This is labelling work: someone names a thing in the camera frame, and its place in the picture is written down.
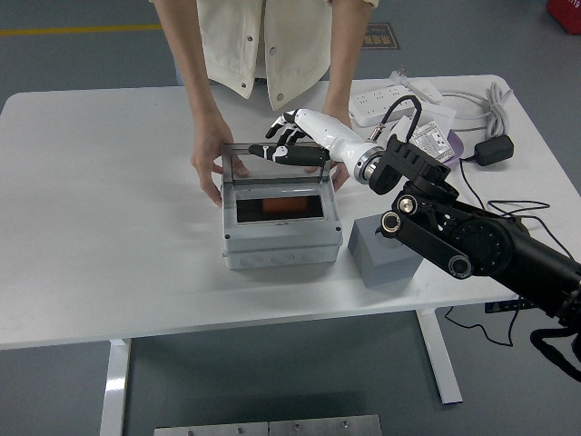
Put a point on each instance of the person's left hand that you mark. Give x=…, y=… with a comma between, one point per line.
x=340, y=175

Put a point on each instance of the white socket module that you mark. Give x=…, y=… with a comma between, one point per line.
x=433, y=138

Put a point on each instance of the smoky transparent box lid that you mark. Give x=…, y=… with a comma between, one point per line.
x=268, y=171

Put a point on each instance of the white rectangular adapter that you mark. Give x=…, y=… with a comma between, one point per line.
x=424, y=91

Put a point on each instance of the large white packaging card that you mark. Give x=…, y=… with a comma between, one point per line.
x=438, y=113

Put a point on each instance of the person's right hand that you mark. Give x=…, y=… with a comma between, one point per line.
x=206, y=150

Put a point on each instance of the person's left forearm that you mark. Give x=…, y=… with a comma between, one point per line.
x=345, y=59

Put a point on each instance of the white table leg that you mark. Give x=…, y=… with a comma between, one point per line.
x=114, y=386
x=440, y=359

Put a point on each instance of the black power adapter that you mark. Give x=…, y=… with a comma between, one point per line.
x=494, y=151

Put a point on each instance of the red object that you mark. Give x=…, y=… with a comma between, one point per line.
x=565, y=13

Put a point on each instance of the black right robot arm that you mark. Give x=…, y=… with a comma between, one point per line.
x=485, y=245

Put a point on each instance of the black underdesk box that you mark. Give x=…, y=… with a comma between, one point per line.
x=499, y=307

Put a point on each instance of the grey block battery holder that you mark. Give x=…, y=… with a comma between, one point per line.
x=367, y=259

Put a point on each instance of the grey metal plate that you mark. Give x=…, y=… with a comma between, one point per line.
x=209, y=430
x=324, y=427

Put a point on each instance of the brown floor sign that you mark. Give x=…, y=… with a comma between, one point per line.
x=383, y=38

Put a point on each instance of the white power strip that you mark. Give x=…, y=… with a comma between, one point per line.
x=372, y=102

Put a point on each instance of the orange cylindrical battery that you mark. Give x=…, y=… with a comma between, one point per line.
x=283, y=205

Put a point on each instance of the white power plug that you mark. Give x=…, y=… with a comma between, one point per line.
x=398, y=76

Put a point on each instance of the grey plastic junction box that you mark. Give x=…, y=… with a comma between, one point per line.
x=281, y=240

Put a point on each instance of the small white packaging card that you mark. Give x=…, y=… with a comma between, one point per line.
x=404, y=125

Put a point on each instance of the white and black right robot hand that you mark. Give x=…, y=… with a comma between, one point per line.
x=327, y=131

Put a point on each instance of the person's right forearm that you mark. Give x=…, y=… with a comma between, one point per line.
x=190, y=68

